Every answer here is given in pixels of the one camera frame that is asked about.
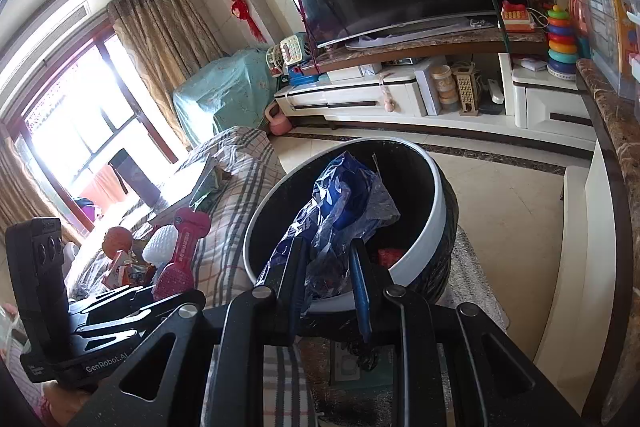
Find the white foam fruit net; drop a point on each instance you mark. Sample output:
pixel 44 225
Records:
pixel 157 247

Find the stack of round containers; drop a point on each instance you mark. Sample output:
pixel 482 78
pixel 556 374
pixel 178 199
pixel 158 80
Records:
pixel 445 87

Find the person's left hand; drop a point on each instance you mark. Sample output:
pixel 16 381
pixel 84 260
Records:
pixel 70 404

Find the colourful snack packet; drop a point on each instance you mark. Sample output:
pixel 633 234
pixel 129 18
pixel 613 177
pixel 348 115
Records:
pixel 127 272

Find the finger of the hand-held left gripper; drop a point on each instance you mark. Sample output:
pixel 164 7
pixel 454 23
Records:
pixel 115 297
pixel 165 309

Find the pink plastic toy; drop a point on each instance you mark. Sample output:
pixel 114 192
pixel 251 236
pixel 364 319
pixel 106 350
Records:
pixel 580 14

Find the red toy telephone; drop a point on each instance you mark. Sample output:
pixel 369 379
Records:
pixel 516 14

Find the blue plastic bag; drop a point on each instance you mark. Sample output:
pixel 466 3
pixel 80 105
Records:
pixel 345 202

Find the white television cabinet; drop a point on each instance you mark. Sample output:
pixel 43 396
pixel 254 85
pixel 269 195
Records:
pixel 350 99

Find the pink racket shaped packet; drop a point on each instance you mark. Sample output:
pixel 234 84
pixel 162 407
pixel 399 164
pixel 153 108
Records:
pixel 185 237

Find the plaid covered sofa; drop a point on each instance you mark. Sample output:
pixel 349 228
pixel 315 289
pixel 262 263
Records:
pixel 240 207

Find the clear plastic box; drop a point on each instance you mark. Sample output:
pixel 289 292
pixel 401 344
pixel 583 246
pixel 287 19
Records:
pixel 607 42

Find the small white box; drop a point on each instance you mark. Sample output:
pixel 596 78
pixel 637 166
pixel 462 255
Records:
pixel 530 63

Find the green leaflet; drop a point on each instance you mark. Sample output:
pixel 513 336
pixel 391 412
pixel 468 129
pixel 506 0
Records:
pixel 380 372

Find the red rod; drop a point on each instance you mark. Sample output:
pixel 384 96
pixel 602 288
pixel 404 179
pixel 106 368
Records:
pixel 299 7

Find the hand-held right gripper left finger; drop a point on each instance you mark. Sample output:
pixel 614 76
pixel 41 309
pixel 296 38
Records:
pixel 297 268

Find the brown marble counter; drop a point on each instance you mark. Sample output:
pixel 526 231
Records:
pixel 625 167

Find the white carton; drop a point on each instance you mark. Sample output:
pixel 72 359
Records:
pixel 425 92

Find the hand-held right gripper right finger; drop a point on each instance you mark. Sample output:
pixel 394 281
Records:
pixel 360 292

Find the orange fruit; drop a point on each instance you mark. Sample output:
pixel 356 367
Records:
pixel 117 239

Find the red snack packet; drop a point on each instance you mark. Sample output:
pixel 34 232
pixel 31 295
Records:
pixel 391 257

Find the dark chair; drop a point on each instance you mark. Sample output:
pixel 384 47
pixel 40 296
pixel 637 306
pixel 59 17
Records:
pixel 135 177

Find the teal floral cover cloth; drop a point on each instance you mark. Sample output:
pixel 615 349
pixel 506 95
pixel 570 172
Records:
pixel 225 92

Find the blue toy car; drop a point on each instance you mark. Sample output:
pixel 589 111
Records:
pixel 302 77

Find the beige patterned curtain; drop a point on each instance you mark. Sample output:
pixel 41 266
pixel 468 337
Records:
pixel 160 47
pixel 20 197

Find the white rimmed trash bin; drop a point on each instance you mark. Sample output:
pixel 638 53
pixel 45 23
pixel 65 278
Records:
pixel 440 227

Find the wooden lattice tower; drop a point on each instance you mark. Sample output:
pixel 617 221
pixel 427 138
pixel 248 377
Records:
pixel 466 92

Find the pink kettlebell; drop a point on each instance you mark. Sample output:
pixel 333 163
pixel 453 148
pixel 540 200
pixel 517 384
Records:
pixel 276 121

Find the cream toy phone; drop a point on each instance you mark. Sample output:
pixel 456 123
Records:
pixel 291 50

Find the white book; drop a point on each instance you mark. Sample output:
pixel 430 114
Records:
pixel 197 187

